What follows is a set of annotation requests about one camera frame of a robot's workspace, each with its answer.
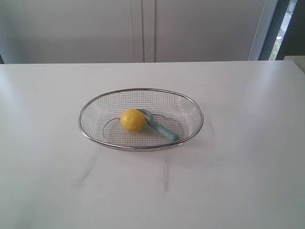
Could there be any teal vegetable peeler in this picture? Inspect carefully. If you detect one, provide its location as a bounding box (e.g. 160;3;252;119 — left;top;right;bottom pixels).
138;109;179;142

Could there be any metal wire mesh basket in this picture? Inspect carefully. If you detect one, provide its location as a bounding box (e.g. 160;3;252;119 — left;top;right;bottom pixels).
78;88;204;152

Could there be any yellow lemon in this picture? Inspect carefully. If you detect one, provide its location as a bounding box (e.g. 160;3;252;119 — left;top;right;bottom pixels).
120;109;146;132

